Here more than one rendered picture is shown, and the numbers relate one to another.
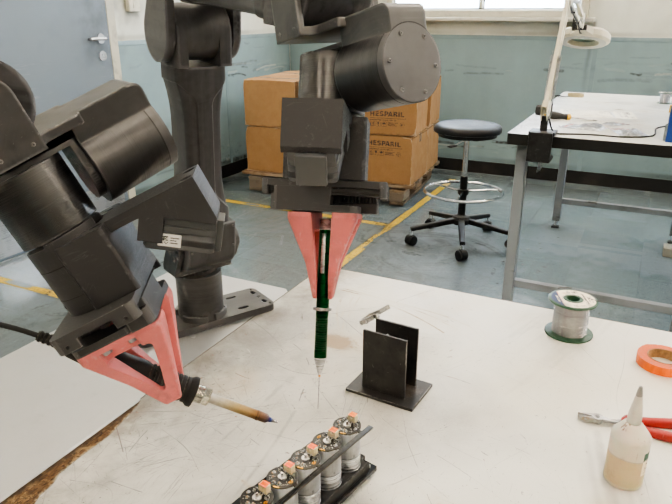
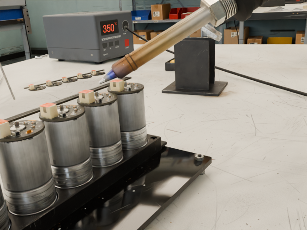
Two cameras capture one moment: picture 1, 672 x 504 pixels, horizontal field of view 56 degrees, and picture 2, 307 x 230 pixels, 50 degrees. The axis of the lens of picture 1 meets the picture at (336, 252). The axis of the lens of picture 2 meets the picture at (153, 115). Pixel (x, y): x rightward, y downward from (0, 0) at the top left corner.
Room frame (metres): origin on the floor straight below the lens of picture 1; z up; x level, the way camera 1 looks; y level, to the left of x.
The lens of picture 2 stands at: (0.60, 0.07, 0.87)
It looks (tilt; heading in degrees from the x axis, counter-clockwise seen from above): 20 degrees down; 177
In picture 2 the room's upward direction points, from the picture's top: 3 degrees counter-clockwise
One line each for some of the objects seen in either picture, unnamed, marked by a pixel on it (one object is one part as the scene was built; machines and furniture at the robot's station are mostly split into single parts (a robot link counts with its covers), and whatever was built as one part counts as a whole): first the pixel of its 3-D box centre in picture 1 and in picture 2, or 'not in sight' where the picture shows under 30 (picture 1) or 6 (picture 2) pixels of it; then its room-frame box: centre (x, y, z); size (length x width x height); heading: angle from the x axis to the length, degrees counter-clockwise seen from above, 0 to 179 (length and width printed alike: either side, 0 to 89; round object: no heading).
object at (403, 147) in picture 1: (344, 131); not in sight; (4.38, -0.06, 0.38); 1.20 x 0.80 x 0.73; 69
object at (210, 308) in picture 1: (200, 293); not in sight; (0.79, 0.19, 0.79); 0.20 x 0.07 x 0.08; 126
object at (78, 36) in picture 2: not in sight; (89, 36); (-0.13, -0.02, 0.80); 0.15 x 0.12 x 0.10; 52
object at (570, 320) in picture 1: (570, 315); not in sight; (0.75, -0.31, 0.78); 0.06 x 0.06 x 0.05
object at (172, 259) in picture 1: (201, 250); not in sight; (0.79, 0.18, 0.85); 0.09 x 0.06 x 0.06; 127
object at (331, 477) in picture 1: (327, 464); (27, 173); (0.44, 0.01, 0.79); 0.02 x 0.02 x 0.05
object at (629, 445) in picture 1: (631, 433); not in sight; (0.47, -0.26, 0.80); 0.03 x 0.03 x 0.10
